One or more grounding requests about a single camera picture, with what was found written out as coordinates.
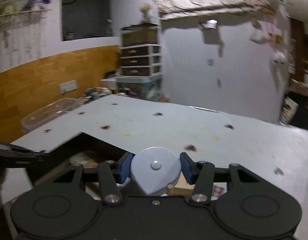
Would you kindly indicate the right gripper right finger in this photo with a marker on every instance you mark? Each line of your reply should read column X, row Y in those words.
column 201, row 175

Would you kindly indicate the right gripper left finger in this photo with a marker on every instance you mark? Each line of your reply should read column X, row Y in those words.
column 110, row 174

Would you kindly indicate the black storage box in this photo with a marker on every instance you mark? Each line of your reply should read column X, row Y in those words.
column 72, row 152

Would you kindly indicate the wooden oval brush block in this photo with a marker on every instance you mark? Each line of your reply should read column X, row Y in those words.
column 181, row 188

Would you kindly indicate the clear plastic storage bin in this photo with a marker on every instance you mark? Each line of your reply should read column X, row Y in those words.
column 48, row 113

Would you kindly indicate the painted teal cabinet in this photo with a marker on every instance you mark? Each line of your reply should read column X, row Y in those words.
column 146, row 88

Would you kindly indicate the white plastic drawer unit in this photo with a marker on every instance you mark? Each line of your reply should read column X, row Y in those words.
column 142, row 60

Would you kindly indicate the white sheep plush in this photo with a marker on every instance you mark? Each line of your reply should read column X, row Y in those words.
column 279, row 57

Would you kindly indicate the glass fish tank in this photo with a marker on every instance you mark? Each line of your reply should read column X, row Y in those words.
column 144, row 33

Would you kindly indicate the dried flower vase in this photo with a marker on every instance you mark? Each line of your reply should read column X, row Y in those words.
column 144, row 9

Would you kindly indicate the white wall socket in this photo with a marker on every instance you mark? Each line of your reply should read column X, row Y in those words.
column 68, row 86

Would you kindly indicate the macrame wall hanger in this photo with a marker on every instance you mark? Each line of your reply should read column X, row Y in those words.
column 22, row 31

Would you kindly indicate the dark wall window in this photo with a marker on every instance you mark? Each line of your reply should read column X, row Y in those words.
column 83, row 19

